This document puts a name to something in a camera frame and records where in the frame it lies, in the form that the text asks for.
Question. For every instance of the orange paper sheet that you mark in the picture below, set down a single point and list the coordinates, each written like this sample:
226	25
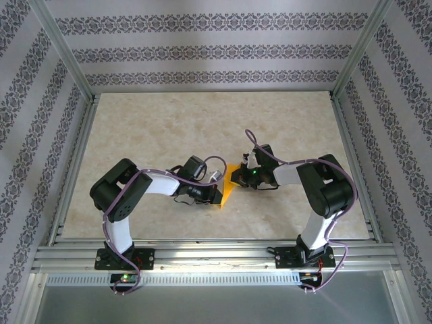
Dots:
229	192

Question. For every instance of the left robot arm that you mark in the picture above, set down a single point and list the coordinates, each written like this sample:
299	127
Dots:
163	184

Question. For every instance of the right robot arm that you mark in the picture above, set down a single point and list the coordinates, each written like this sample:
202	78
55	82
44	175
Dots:
287	175

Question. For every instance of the grey metal panel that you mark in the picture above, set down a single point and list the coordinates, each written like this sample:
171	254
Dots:
216	303

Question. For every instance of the controller board with green light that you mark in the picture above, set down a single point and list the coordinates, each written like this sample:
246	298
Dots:
125	278

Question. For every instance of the small controller board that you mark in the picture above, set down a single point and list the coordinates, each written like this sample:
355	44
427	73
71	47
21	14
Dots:
310	276

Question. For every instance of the white right gripper bracket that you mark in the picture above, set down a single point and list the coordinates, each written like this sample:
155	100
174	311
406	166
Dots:
250	160

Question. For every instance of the white gripper bracket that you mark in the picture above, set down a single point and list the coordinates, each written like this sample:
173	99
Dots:
215	175
250	160

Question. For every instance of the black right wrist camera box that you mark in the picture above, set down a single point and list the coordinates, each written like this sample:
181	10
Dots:
265	155

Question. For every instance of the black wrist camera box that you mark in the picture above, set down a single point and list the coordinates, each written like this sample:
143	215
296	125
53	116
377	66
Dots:
265	155
194	167

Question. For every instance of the white left gripper bracket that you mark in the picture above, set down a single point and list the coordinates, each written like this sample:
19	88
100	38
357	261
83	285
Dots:
215	175

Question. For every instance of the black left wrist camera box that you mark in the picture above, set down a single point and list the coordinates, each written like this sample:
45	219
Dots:
194	167

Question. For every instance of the aluminium mounting rail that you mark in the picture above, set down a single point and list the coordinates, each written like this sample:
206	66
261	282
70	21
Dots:
216	256

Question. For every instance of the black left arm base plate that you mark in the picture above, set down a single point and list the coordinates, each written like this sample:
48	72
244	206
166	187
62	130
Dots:
148	258

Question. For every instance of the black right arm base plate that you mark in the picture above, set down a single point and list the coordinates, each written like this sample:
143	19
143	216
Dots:
287	260

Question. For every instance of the aluminium side rail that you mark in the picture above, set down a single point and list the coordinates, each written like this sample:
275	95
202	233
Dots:
77	158

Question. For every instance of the aluminium frame post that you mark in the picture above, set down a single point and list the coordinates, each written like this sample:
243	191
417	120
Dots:
60	47
361	50

